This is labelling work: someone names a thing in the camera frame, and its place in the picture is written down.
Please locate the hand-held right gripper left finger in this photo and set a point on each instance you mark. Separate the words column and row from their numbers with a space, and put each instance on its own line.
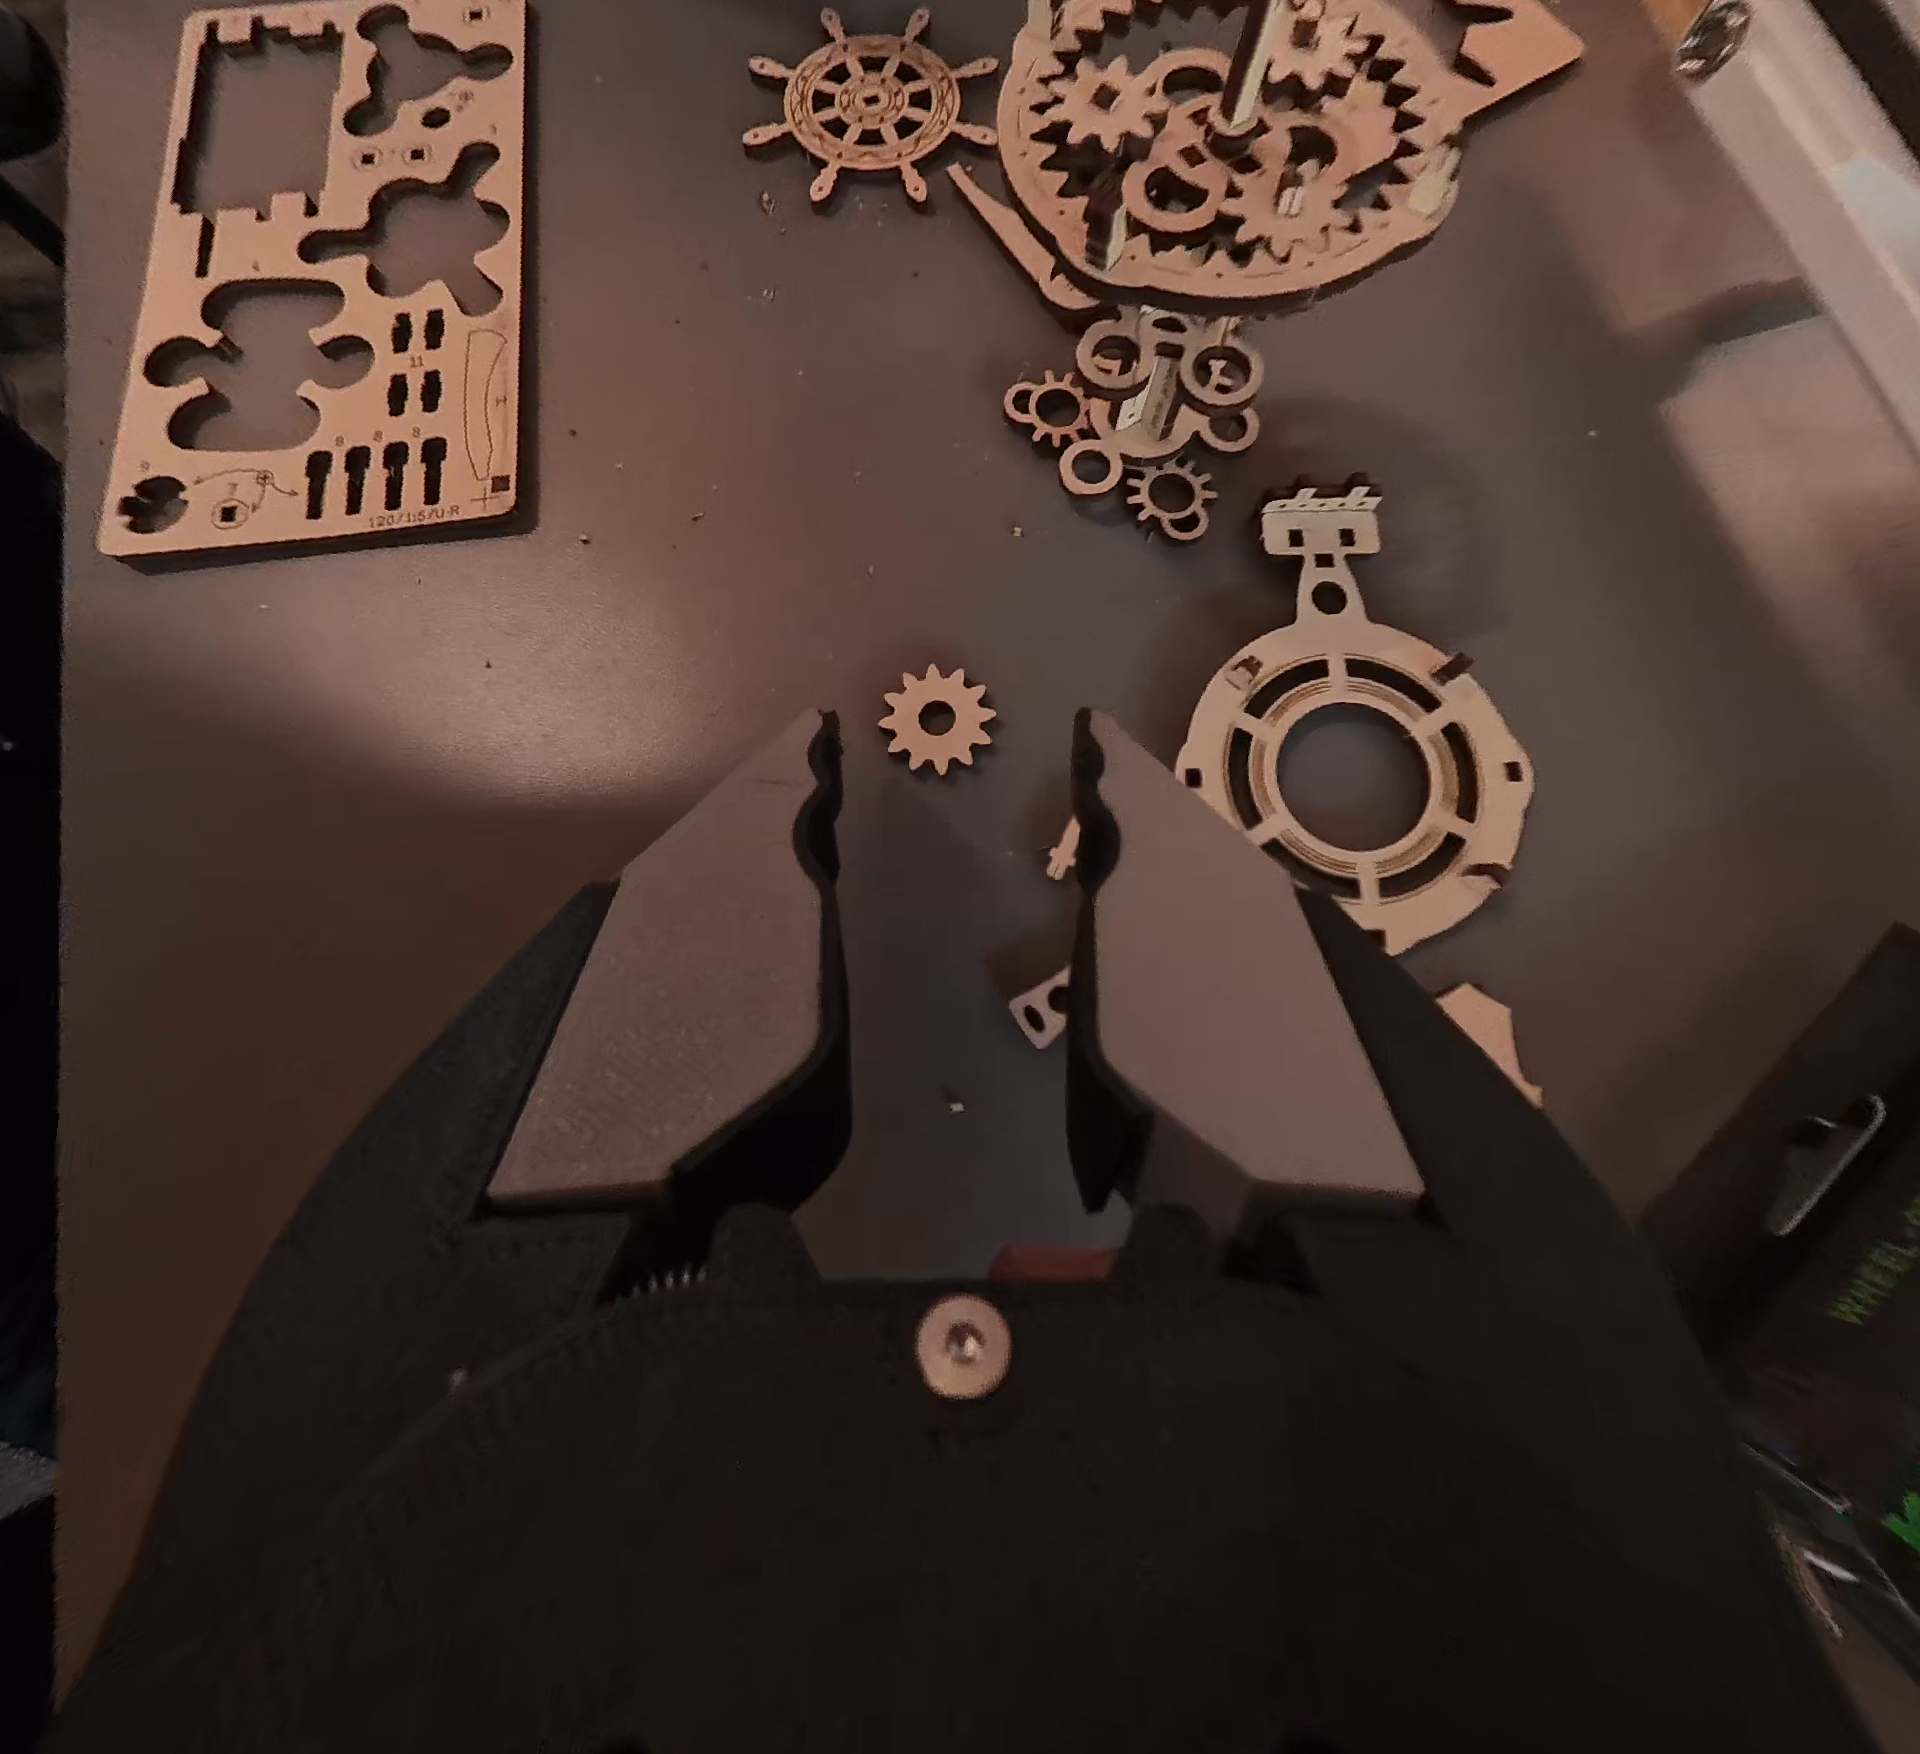
column 676, row 1019

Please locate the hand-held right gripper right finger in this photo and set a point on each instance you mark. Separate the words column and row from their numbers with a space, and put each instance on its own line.
column 1245, row 1019

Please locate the small wooden gear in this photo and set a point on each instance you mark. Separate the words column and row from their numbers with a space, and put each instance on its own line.
column 909, row 713

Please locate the round wooden frame part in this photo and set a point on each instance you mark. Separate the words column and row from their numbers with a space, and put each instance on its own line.
column 1320, row 533

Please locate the wooden gear model assembly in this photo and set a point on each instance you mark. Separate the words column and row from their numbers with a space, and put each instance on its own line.
column 1027, row 164

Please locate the small wooden pin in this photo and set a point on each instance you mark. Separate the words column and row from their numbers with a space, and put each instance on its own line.
column 1065, row 854

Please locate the wooden ship wheel part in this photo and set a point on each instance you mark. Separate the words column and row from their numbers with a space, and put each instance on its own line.
column 875, row 176

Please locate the punched-out wooden part sheet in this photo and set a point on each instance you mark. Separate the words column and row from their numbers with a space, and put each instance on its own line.
column 248, row 247

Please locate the jagged wooden sheet strip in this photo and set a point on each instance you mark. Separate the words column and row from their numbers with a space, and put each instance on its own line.
column 1516, row 45

